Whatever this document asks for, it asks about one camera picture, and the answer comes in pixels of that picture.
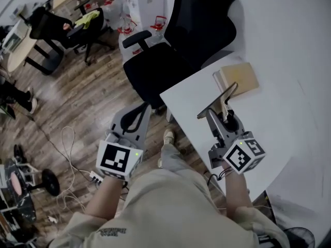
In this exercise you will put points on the white microwave oven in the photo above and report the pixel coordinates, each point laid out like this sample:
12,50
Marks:
11,39

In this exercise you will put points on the pile of clear water jugs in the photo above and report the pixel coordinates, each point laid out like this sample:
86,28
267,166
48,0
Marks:
159,32

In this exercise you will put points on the black high-back office chair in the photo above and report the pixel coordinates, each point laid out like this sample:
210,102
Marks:
196,22

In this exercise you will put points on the yellow-green cloth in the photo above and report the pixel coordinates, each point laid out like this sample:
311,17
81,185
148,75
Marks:
88,18

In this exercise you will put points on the white power strip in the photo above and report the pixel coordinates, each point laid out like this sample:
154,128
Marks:
96,177

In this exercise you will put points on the black round stand base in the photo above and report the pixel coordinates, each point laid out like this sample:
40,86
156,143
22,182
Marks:
50,182

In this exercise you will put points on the person's left forearm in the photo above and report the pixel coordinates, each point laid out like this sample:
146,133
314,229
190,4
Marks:
103,198

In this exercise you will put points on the person's beige shoe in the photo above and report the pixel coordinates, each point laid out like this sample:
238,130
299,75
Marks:
169,137
160,163

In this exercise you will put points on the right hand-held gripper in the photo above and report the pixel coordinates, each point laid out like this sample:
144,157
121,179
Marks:
240,156

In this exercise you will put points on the round wooden table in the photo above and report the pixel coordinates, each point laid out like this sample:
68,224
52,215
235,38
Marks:
20,50

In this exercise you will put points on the person's light sweatshirt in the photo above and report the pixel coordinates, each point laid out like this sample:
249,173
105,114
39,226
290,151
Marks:
168,210

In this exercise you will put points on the person's light trousers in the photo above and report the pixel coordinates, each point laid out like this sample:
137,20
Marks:
173,159

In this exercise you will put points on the person's right forearm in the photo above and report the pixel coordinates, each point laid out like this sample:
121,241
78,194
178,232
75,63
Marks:
236,192

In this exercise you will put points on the large white carton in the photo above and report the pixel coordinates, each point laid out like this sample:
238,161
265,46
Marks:
144,6

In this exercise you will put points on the silver binder clip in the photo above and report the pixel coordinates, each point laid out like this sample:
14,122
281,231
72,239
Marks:
224,105

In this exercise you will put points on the black floor fan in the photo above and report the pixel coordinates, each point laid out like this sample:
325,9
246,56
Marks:
300,238

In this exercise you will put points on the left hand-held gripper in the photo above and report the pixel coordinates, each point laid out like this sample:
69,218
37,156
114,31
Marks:
115,159

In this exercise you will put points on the black mesh office chair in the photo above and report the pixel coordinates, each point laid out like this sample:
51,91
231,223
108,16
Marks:
44,27

